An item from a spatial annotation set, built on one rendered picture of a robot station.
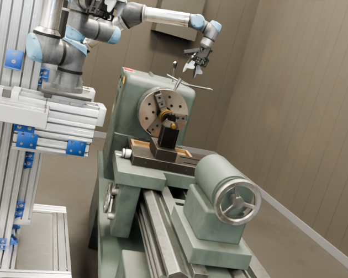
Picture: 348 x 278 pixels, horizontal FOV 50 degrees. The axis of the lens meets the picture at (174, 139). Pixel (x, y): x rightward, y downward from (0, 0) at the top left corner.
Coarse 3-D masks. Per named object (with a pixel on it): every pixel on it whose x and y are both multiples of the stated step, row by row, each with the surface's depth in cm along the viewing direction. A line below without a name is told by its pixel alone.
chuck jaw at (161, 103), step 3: (156, 90) 231; (159, 90) 229; (156, 93) 229; (159, 93) 228; (156, 96) 225; (159, 96) 226; (156, 99) 226; (159, 99) 226; (162, 99) 227; (159, 102) 226; (162, 102) 225; (159, 105) 225; (162, 105) 226; (165, 105) 226; (159, 108) 229; (162, 108) 224; (165, 108) 224
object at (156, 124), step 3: (156, 120) 230; (159, 120) 226; (153, 123) 232; (156, 123) 228; (159, 123) 226; (150, 126) 232; (153, 126) 230; (156, 126) 228; (159, 126) 229; (147, 129) 234; (150, 129) 230; (153, 129) 231; (156, 129) 231; (150, 132) 235; (153, 132) 231
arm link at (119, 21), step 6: (114, 18) 226; (120, 18) 223; (114, 24) 225; (120, 24) 225; (126, 24) 224; (132, 24) 226; (138, 24) 232; (120, 30) 229; (84, 42) 227; (90, 42) 228; (96, 42) 229; (90, 48) 231
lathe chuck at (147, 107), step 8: (160, 88) 232; (168, 88) 235; (144, 96) 233; (152, 96) 229; (168, 96) 231; (176, 96) 232; (144, 104) 229; (152, 104) 230; (168, 104) 232; (176, 104) 233; (184, 104) 234; (144, 112) 231; (152, 112) 232; (176, 112) 235; (184, 112) 236; (144, 120) 232; (152, 120) 233; (144, 128) 233; (160, 128) 235
